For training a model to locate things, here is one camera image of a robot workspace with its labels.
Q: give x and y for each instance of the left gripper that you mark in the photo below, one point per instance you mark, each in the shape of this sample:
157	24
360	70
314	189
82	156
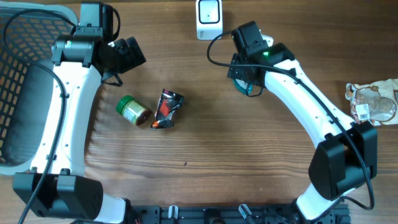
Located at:
129	61

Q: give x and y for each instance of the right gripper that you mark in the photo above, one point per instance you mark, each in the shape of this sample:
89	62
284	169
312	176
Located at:
236	71

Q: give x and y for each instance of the blue mouthwash bottle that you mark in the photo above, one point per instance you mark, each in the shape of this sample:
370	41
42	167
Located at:
242	86

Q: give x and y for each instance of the green lid jar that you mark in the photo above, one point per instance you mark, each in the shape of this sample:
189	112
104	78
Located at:
133	110

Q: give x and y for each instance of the hex wrench set packet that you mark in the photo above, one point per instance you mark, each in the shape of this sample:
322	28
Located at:
168	103

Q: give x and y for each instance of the cookie snack pouch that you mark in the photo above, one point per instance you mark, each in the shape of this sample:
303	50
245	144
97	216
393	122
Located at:
376	102

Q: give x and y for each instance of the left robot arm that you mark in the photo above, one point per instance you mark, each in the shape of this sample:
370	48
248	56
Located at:
55	185

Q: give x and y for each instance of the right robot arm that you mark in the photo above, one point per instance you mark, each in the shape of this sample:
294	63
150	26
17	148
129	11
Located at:
345	158

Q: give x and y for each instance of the white barcode scanner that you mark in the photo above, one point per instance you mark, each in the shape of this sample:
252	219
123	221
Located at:
209	19

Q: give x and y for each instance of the grey plastic mesh basket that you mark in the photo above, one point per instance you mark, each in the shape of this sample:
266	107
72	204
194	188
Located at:
29	30

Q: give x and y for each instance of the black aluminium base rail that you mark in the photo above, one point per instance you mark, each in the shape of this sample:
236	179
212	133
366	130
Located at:
243	214

